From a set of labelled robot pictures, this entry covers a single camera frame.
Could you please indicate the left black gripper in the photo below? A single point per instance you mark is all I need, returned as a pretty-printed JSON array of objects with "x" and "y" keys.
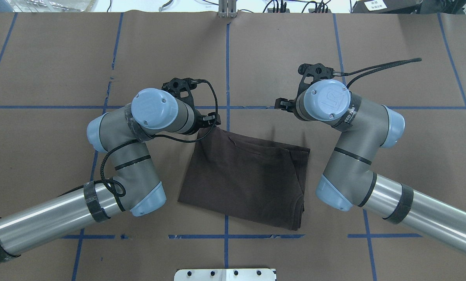
[{"x": 199, "y": 118}]

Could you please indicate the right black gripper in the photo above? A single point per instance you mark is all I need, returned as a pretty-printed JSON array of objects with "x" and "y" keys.
[{"x": 287, "y": 104}]

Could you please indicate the brown t-shirt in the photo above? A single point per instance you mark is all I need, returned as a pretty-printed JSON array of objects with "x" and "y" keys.
[{"x": 248, "y": 178}]

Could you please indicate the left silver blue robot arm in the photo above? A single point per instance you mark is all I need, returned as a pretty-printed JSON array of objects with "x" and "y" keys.
[{"x": 128, "y": 180}]

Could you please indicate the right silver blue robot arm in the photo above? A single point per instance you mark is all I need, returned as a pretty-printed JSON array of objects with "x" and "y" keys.
[{"x": 348, "y": 180}]

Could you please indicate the black box white label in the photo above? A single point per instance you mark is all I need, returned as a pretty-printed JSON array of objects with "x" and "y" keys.
[{"x": 386, "y": 6}]

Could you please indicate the plastic bagged cardboard sheet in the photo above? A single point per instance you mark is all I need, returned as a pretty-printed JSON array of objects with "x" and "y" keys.
[{"x": 52, "y": 5}]

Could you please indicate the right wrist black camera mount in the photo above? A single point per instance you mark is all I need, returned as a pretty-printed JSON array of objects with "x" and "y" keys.
[{"x": 312, "y": 73}]

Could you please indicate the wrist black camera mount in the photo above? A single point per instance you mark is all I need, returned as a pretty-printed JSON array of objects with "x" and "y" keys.
[
  {"x": 312, "y": 73},
  {"x": 181, "y": 89}
]

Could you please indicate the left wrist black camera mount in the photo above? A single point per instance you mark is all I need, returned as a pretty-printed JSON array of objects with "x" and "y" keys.
[{"x": 181, "y": 89}]

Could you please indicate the aluminium frame post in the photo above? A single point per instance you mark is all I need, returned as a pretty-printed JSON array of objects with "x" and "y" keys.
[{"x": 227, "y": 9}]

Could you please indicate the white pedestal column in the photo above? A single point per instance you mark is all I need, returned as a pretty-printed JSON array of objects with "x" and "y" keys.
[{"x": 245, "y": 274}]

